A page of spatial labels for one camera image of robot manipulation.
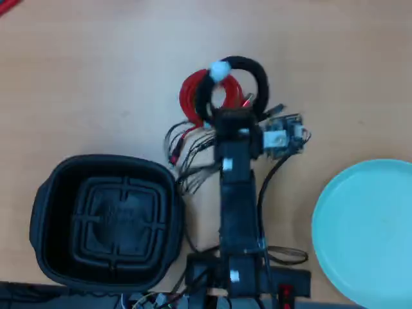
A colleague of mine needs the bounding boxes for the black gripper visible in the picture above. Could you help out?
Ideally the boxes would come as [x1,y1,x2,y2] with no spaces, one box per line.
[214,108,263,143]

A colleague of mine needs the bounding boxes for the black charging cable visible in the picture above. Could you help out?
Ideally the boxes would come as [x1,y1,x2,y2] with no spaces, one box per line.
[194,55,286,126]

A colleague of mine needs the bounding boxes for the red charging cable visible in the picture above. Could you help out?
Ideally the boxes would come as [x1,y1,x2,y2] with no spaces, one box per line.
[167,69,256,165]

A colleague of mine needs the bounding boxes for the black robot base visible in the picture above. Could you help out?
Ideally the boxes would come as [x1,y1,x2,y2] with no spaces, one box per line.
[186,252,313,301]

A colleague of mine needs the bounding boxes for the black square bowl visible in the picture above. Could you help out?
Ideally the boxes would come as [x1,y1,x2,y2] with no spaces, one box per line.
[28,153,187,293]

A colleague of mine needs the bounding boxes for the light blue plate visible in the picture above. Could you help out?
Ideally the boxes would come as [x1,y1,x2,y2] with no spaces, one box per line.
[311,158,412,309]

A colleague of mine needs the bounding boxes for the black flat device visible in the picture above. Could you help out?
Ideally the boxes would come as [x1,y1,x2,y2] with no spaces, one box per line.
[0,281,129,309]

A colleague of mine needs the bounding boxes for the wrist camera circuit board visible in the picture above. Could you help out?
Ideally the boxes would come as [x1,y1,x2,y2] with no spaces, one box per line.
[262,113,312,160]

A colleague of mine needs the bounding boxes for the thick black camera cable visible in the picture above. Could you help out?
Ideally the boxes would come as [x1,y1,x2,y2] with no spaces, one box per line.
[256,156,292,242]

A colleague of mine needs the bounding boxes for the thin black wire loop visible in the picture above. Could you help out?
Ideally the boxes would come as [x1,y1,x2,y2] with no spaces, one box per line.
[266,245,309,266]

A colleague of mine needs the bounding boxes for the red clamp handle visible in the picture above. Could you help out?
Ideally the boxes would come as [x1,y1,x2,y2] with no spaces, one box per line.
[277,283,296,309]

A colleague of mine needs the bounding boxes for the controller board with coloured wires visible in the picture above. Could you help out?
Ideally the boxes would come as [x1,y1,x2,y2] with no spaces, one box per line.
[127,289,183,309]

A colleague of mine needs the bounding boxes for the red cord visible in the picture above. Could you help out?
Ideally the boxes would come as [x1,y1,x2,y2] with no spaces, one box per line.
[0,0,19,17]

